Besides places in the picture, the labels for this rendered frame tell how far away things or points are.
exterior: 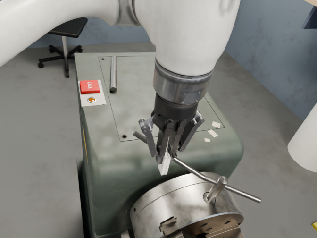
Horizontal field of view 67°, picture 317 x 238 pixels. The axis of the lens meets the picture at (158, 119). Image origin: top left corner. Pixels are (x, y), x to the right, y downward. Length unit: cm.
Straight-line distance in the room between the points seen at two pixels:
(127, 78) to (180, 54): 61
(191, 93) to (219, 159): 43
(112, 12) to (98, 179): 41
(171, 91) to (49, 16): 19
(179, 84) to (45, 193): 182
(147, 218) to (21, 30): 51
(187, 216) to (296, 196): 203
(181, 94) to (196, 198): 35
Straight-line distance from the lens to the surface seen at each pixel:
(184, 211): 63
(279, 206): 242
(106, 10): 41
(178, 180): 66
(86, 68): 95
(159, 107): 40
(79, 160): 153
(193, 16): 29
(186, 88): 35
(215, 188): 61
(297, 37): 344
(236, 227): 79
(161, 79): 36
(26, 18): 35
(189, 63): 32
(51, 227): 195
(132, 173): 66
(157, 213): 65
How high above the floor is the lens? 178
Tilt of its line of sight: 43 degrees down
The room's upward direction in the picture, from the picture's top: 13 degrees clockwise
